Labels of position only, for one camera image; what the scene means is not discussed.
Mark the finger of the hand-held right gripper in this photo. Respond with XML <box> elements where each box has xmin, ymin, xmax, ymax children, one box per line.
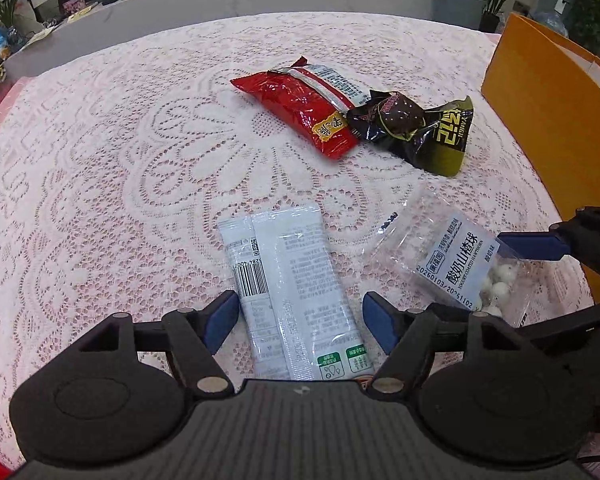
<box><xmin>499</xmin><ymin>207</ymin><xmax>600</xmax><ymax>281</ymax></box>
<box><xmin>517</xmin><ymin>300</ymin><xmax>600</xmax><ymax>359</ymax></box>

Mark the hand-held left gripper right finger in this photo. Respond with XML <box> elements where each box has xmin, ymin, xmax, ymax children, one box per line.
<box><xmin>362</xmin><ymin>292</ymin><xmax>531</xmax><ymax>395</ymax></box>

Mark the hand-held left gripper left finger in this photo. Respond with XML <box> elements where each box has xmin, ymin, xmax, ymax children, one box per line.
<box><xmin>72</xmin><ymin>290</ymin><xmax>241</xmax><ymax>394</ymax></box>

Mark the clear bag of white balls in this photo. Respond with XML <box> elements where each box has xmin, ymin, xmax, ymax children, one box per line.
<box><xmin>362</xmin><ymin>187</ymin><xmax>543</xmax><ymax>328</ymax></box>

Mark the white snack packet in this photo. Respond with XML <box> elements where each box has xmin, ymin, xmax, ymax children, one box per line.
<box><xmin>216</xmin><ymin>205</ymin><xmax>376</xmax><ymax>381</ymax></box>

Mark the orange cardboard box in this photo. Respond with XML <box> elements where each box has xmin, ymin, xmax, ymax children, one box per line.
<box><xmin>480</xmin><ymin>12</ymin><xmax>600</xmax><ymax>306</ymax></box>

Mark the black yellow snack packet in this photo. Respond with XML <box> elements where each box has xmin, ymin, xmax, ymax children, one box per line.
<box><xmin>372</xmin><ymin>95</ymin><xmax>476</xmax><ymax>178</ymax></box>

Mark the white lace tablecloth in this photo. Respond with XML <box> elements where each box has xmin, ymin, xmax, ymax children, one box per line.
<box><xmin>0</xmin><ymin>10</ymin><xmax>598</xmax><ymax>463</ymax></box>

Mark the dark brown snack packet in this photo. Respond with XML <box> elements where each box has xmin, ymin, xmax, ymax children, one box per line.
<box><xmin>347</xmin><ymin>89</ymin><xmax>428</xmax><ymax>145</ymax></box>

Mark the pale blue plastic jug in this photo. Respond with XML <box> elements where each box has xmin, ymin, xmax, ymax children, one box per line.
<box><xmin>534</xmin><ymin>7</ymin><xmax>569</xmax><ymax>37</ymax></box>

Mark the red snack packet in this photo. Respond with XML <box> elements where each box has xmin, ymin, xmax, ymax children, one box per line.
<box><xmin>230</xmin><ymin>57</ymin><xmax>371</xmax><ymax>161</ymax></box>

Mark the grey bin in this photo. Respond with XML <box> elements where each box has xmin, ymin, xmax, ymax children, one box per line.
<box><xmin>432</xmin><ymin>0</ymin><xmax>490</xmax><ymax>31</ymax></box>

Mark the grey counter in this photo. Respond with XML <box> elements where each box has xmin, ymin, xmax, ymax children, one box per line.
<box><xmin>2</xmin><ymin>0</ymin><xmax>438</xmax><ymax>83</ymax></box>

